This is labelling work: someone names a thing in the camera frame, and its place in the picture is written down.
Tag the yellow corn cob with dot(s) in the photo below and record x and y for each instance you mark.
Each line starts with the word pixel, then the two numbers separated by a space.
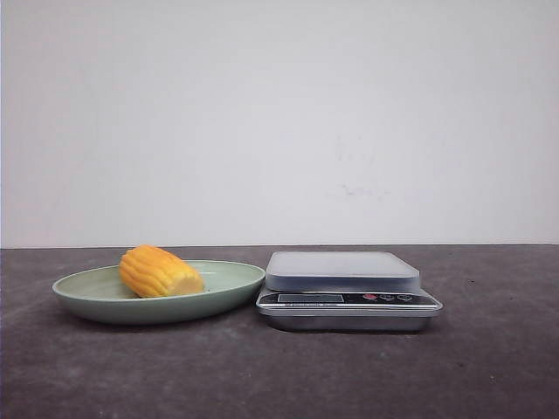
pixel 152 272

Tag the silver digital kitchen scale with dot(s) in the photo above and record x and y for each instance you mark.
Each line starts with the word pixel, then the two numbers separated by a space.
pixel 344 291

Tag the light green plate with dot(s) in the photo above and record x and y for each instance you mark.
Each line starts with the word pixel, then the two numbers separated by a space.
pixel 99 295

